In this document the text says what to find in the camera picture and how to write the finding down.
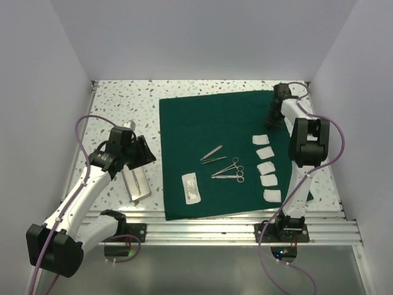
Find steel instrument tray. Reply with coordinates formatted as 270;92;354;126
122;165;152;203

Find small steel forceps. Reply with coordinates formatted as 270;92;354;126
131;170;141;195

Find steel hemostat forceps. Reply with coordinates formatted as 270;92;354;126
212;157;244;176

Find green surgical cloth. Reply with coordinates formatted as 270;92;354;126
158;89;314;222

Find steel surgical scissors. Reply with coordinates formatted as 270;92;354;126
211;171;245;183

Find white suture packet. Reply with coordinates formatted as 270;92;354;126
181;173;201;205

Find steel tweezers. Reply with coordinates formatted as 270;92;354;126
201;156;227;164

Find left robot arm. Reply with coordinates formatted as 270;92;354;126
26;126;156;278

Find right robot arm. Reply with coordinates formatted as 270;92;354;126
261;83;330;243

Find white gauze pad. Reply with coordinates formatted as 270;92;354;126
252;135;270;146
260;174;278;187
263;189;281;203
256;146;274;160
257;161;276;175

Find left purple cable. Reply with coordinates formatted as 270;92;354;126
29;115;142;295

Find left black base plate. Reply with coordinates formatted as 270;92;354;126
120;223;147;243

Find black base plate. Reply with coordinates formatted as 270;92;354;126
120;223;147;243
254;215;310;243

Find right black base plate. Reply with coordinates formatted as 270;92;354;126
254;215;310;243

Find aluminium rail frame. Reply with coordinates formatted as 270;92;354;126
82;80;362;246

